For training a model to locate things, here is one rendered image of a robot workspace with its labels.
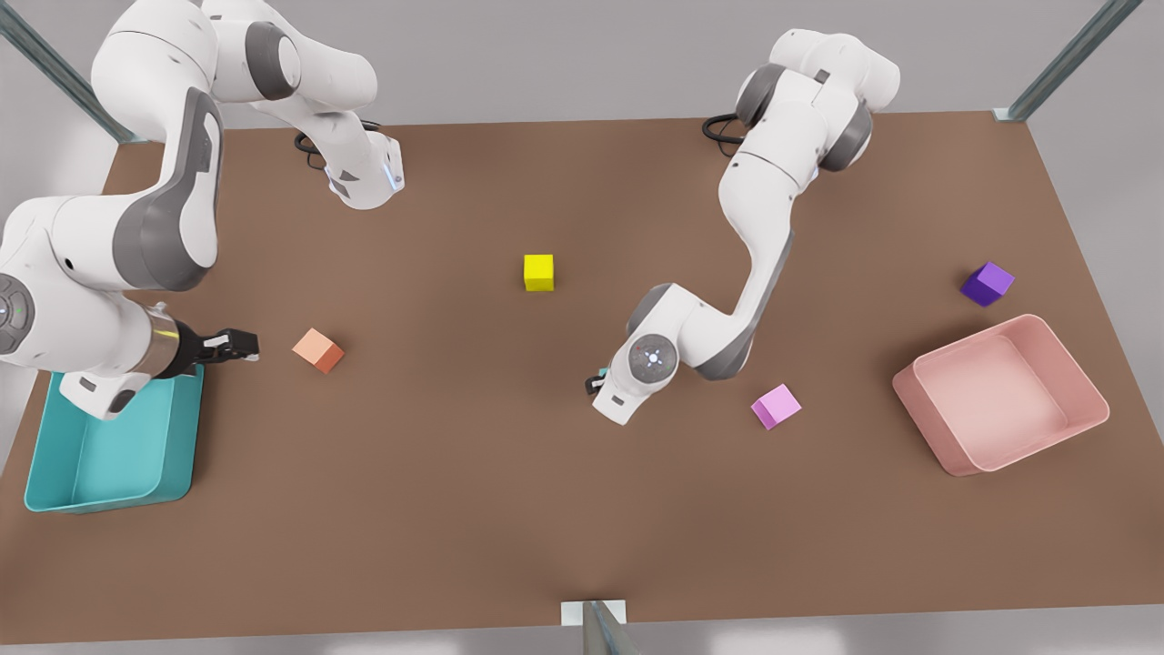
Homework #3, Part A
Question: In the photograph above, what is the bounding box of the orange cube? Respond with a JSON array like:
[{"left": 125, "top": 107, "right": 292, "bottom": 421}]
[{"left": 291, "top": 327, "right": 346, "bottom": 376}]

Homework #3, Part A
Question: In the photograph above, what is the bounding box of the teal rectangular tray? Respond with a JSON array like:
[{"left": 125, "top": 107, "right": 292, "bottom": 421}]
[{"left": 24, "top": 363, "right": 206, "bottom": 515}]

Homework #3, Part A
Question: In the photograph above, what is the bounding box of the pink cube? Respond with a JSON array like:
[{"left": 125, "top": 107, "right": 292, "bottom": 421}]
[{"left": 750, "top": 383, "right": 804, "bottom": 431}]

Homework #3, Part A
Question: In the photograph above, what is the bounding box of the purple cube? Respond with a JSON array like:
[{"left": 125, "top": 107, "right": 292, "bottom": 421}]
[{"left": 959, "top": 261, "right": 1017, "bottom": 308}]

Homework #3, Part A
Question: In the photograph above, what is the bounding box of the pink rectangular tray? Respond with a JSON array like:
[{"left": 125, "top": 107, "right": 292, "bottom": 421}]
[{"left": 891, "top": 313, "right": 1112, "bottom": 479}]

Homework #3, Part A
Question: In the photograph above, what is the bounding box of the black right arm cable loop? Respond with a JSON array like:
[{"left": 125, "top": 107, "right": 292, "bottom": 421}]
[{"left": 293, "top": 118, "right": 385, "bottom": 173}]

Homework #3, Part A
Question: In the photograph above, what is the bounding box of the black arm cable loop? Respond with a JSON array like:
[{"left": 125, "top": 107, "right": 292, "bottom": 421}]
[
  {"left": 701, "top": 113, "right": 756, "bottom": 146},
  {"left": 293, "top": 118, "right": 385, "bottom": 173}
]

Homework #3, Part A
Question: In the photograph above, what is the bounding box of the silver frame post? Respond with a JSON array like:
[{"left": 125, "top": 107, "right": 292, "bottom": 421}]
[
  {"left": 0, "top": 0, "right": 148, "bottom": 146},
  {"left": 992, "top": 0, "right": 1146, "bottom": 125},
  {"left": 560, "top": 599, "right": 629, "bottom": 655}
]

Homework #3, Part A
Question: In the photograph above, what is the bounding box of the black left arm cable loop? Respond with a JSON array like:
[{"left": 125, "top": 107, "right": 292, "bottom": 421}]
[{"left": 701, "top": 113, "right": 756, "bottom": 146}]

